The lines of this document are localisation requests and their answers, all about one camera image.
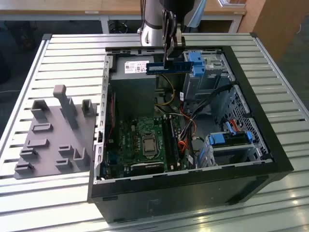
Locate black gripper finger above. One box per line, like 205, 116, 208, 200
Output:
169, 22, 187, 60
161, 9, 179, 70

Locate yellow power wires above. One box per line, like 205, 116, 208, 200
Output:
154, 74, 176, 107

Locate wooden desk white frame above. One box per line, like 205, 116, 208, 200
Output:
0, 0, 247, 34

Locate silver CPU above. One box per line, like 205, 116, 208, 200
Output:
143, 139, 156, 154

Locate hard disk in blue carrier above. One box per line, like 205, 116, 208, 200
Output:
208, 131, 253, 147

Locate orange and red wires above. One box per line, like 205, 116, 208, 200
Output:
178, 113, 197, 156

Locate black PC case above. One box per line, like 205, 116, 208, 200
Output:
86, 44, 294, 224

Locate clear plastic box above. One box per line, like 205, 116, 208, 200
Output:
217, 0, 247, 8

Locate perforated silver disk bay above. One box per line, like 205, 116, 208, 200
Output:
205, 84, 274, 168

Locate blue RAM stick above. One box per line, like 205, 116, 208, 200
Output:
146, 61, 194, 74

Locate grey round speaker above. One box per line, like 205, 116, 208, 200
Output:
192, 137, 206, 152

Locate orange and blue wires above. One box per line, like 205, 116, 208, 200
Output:
226, 119, 245, 135

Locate black camera cable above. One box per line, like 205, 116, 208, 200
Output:
140, 0, 146, 32

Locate metal socket cover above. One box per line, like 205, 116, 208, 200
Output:
140, 133, 159, 160

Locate black RAM slot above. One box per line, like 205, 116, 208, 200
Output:
162, 116, 171, 170
168, 116, 177, 169
164, 115, 173, 170

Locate blue plastic drive latch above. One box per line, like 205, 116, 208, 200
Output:
189, 51, 206, 76

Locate silver power supply unit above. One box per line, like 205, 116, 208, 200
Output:
110, 57, 158, 119

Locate silver drive cage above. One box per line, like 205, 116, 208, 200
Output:
183, 51, 236, 103

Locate black and white power wires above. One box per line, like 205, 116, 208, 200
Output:
155, 105, 184, 117

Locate grey parts rack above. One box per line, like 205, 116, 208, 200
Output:
14, 84, 101, 181

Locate wooden cabinet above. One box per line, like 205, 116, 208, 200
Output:
238, 0, 309, 62

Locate black card with silver edge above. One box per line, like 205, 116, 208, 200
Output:
129, 162, 165, 175

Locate green motherboard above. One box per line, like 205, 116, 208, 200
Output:
103, 115, 194, 180

